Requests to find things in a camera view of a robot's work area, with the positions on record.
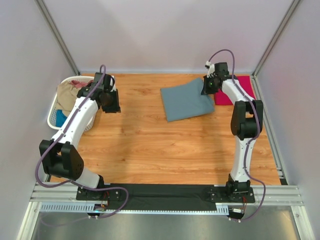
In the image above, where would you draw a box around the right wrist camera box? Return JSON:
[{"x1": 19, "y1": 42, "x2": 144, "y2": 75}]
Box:
[{"x1": 213, "y1": 62, "x2": 230, "y2": 79}]

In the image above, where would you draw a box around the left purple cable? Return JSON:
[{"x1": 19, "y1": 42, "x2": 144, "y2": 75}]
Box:
[{"x1": 34, "y1": 64, "x2": 130, "y2": 227}]

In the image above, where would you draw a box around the aluminium front rail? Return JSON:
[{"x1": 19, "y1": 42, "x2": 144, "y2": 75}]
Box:
[{"x1": 30, "y1": 183, "x2": 304, "y2": 206}]

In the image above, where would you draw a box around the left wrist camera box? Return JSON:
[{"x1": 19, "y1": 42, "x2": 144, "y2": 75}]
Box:
[{"x1": 91, "y1": 72, "x2": 116, "y2": 92}]

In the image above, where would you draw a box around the pink shirt in basket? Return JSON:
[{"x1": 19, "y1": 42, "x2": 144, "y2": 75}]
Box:
[{"x1": 69, "y1": 80, "x2": 93, "y2": 89}]

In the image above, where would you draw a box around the purple cable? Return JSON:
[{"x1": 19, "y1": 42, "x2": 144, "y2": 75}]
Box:
[
  {"x1": 205, "y1": 49, "x2": 266, "y2": 223},
  {"x1": 34, "y1": 64, "x2": 130, "y2": 227}
]

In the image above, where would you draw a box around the folded magenta t-shirt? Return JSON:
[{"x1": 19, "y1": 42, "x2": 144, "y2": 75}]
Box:
[{"x1": 213, "y1": 75, "x2": 255, "y2": 106}]

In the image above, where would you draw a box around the grey-blue t-shirt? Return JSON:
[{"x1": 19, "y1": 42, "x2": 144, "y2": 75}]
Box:
[{"x1": 160, "y1": 78, "x2": 215, "y2": 122}]

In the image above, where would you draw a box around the left aluminium frame post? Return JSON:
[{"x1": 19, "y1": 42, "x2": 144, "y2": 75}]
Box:
[{"x1": 34, "y1": 0, "x2": 81, "y2": 76}]

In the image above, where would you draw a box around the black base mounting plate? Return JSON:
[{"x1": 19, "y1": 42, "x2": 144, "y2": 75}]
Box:
[{"x1": 76, "y1": 183, "x2": 255, "y2": 210}]

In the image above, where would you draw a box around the white plastic laundry basket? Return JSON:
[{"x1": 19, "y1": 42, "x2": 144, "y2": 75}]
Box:
[{"x1": 47, "y1": 76, "x2": 96, "y2": 131}]

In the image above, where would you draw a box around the beige shirt in basket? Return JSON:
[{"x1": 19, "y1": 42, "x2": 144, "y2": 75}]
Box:
[{"x1": 56, "y1": 81, "x2": 80, "y2": 116}]

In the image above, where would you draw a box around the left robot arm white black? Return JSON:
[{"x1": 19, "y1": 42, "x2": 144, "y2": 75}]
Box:
[{"x1": 35, "y1": 87, "x2": 121, "y2": 190}]

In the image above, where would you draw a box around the aluminium frame post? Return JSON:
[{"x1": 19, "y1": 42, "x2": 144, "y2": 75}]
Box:
[
  {"x1": 251, "y1": 0, "x2": 302, "y2": 77},
  {"x1": 34, "y1": 0, "x2": 81, "y2": 76}
]

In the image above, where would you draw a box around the teal shirt in basket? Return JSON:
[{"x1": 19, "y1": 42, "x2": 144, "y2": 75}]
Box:
[{"x1": 55, "y1": 109, "x2": 68, "y2": 128}]

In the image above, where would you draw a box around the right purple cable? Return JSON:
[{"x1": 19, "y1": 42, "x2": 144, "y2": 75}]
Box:
[{"x1": 205, "y1": 49, "x2": 266, "y2": 223}]

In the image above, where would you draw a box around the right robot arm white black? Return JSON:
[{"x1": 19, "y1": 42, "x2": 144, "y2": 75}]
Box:
[{"x1": 201, "y1": 76, "x2": 264, "y2": 197}]

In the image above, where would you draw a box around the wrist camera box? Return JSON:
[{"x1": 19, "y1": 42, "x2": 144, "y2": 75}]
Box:
[
  {"x1": 91, "y1": 72, "x2": 116, "y2": 92},
  {"x1": 213, "y1": 62, "x2": 230, "y2": 79}
]

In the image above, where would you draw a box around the right aluminium frame post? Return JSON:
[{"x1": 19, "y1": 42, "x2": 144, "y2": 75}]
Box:
[{"x1": 251, "y1": 0, "x2": 302, "y2": 77}]

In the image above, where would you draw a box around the slotted grey cable duct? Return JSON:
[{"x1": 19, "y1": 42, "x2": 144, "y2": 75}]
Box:
[{"x1": 39, "y1": 202, "x2": 229, "y2": 216}]

